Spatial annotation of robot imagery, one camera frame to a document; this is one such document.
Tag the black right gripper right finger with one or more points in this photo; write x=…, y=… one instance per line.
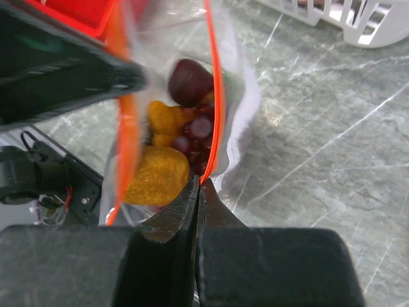
x=237, y=265

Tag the white plastic dish basket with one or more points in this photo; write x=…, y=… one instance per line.
x=365, y=24

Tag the red plastic tray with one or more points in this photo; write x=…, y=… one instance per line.
x=99, y=19

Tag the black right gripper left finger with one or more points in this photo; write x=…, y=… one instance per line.
x=148, y=265

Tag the dark red grape bunch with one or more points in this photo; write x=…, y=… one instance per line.
x=196, y=136

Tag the clear zip bag orange zipper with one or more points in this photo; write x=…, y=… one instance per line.
x=157, y=35

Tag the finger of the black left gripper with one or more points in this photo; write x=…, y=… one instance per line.
x=48, y=69

